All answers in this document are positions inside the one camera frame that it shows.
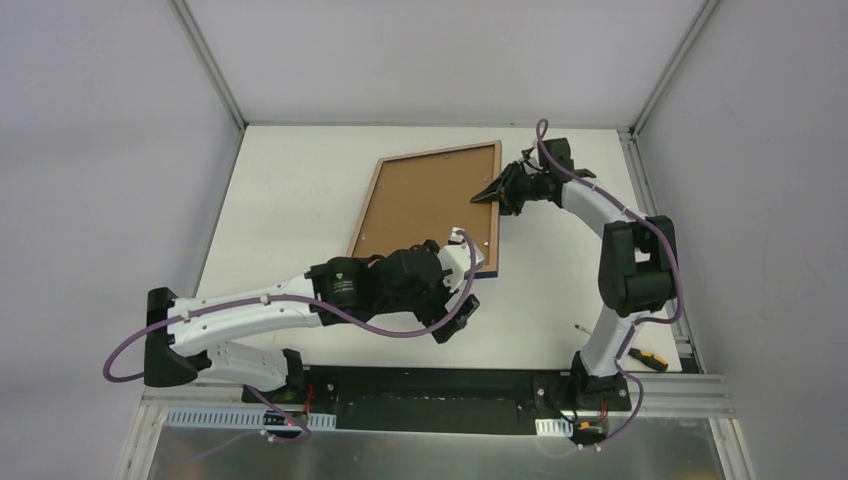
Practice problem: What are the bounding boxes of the yellow black screwdriver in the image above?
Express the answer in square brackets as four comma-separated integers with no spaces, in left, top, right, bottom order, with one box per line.
[574,324,669,377]

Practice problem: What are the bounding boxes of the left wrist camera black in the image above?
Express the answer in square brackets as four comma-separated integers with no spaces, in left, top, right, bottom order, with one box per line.
[437,227,486,293]

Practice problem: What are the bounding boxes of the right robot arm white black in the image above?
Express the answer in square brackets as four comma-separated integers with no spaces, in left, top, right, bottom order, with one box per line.
[471,137,677,410]

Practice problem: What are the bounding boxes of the blue wooden photo frame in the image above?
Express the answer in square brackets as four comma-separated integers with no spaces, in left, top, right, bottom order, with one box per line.
[347,140,502,279]

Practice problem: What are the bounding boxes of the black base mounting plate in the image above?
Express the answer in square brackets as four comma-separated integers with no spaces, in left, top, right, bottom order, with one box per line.
[265,365,631,435]

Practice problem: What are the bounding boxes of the aluminium front rail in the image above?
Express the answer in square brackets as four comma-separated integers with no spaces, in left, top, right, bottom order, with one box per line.
[142,361,737,420]

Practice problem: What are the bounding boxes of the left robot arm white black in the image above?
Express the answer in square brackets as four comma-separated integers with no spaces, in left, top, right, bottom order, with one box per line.
[142,238,485,405]

